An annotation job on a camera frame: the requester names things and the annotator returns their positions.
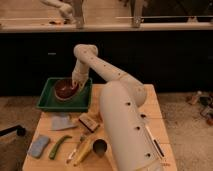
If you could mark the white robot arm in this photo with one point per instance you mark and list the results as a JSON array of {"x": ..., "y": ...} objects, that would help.
[{"x": 133, "y": 146}]

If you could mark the silver fork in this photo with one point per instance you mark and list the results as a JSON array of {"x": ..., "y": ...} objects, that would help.
[{"x": 71, "y": 155}]

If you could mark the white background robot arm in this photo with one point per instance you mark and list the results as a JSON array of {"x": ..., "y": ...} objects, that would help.
[{"x": 65, "y": 9}]

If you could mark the black chair part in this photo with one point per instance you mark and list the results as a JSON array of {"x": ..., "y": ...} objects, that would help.
[{"x": 18, "y": 129}]

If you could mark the yellow banana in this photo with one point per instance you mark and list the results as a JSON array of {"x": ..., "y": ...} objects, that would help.
[{"x": 83, "y": 151}]

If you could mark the spoon with black handle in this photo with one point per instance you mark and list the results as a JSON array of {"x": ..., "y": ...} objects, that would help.
[{"x": 156, "y": 145}]

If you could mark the blue sponge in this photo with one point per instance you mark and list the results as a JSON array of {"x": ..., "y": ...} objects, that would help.
[{"x": 37, "y": 147}]

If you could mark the silver metal cup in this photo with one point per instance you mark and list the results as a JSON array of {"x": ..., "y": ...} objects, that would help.
[{"x": 100, "y": 147}]

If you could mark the green plastic tray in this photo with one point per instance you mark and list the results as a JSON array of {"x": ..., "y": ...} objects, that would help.
[{"x": 80, "y": 102}]

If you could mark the grey folded cloth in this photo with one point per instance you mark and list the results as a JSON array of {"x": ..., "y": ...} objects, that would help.
[{"x": 61, "y": 122}]

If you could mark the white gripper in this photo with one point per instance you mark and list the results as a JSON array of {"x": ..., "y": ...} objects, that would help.
[{"x": 80, "y": 75}]

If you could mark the dark red bowl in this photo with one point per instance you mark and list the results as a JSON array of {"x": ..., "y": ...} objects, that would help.
[{"x": 63, "y": 89}]

